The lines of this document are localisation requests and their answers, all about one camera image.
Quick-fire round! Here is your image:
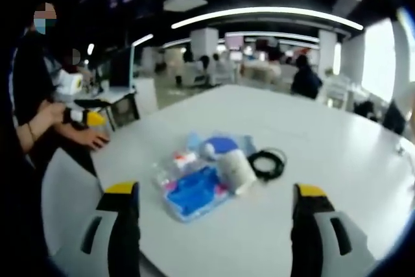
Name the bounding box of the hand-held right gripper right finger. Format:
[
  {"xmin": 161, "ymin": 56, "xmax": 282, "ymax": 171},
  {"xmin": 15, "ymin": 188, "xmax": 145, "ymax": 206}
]
[{"xmin": 290, "ymin": 183, "xmax": 371, "ymax": 277}]

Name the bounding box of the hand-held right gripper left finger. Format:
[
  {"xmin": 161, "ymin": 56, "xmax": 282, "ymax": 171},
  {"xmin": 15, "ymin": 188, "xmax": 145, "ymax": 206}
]
[{"xmin": 51, "ymin": 181, "xmax": 141, "ymax": 277}]

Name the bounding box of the clear plastic bag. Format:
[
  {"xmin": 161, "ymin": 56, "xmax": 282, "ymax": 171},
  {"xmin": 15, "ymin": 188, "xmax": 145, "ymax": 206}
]
[{"xmin": 151, "ymin": 150, "xmax": 202, "ymax": 191}]

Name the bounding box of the blue plastic tray package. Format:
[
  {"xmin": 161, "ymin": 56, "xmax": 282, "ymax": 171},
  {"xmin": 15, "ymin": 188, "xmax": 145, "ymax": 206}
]
[{"xmin": 163, "ymin": 164, "xmax": 235, "ymax": 223}]

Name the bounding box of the black cable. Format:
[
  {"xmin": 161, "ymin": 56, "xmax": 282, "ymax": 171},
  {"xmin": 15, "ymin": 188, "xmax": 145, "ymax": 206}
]
[{"xmin": 247, "ymin": 147, "xmax": 288, "ymax": 181}]

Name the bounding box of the white paper roll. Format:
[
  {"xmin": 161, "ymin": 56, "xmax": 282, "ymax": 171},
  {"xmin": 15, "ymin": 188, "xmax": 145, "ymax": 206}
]
[{"xmin": 216, "ymin": 151, "xmax": 257, "ymax": 196}]

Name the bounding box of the blue round item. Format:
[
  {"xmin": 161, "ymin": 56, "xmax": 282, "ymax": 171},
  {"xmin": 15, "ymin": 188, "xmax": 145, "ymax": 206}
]
[{"xmin": 187, "ymin": 131, "xmax": 257, "ymax": 163}]

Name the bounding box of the white table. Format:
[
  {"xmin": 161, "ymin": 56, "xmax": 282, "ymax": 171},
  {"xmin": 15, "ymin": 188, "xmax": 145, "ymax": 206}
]
[{"xmin": 41, "ymin": 84, "xmax": 415, "ymax": 277}]

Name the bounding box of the white side desk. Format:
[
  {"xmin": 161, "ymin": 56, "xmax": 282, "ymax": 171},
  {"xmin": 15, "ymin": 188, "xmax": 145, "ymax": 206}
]
[{"xmin": 73, "ymin": 88, "xmax": 137, "ymax": 110}]

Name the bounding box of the white cabinet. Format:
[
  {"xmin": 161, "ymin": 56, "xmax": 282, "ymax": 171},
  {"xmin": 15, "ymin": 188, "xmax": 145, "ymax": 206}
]
[{"xmin": 134, "ymin": 77, "xmax": 159, "ymax": 112}]

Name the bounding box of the black chair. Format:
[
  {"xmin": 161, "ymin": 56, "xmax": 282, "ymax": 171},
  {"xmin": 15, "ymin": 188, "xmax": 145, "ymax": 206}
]
[{"xmin": 383, "ymin": 99, "xmax": 407, "ymax": 136}]

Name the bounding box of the dark monitor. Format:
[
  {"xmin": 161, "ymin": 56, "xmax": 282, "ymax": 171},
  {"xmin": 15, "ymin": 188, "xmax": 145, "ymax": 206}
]
[{"xmin": 109, "ymin": 48, "xmax": 133, "ymax": 87}]

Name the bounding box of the short ceiling light strip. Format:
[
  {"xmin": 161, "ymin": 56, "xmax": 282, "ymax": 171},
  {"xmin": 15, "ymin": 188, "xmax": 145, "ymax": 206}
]
[{"xmin": 130, "ymin": 33, "xmax": 154, "ymax": 48}]

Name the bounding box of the long ceiling light strip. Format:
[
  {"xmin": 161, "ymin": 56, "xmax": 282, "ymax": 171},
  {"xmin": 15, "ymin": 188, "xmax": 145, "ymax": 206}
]
[{"xmin": 171, "ymin": 6, "xmax": 364, "ymax": 31}]

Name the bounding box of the black wire crate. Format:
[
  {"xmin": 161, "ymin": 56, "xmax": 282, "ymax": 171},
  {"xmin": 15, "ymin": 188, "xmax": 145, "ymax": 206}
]
[{"xmin": 106, "ymin": 93, "xmax": 141, "ymax": 131}]

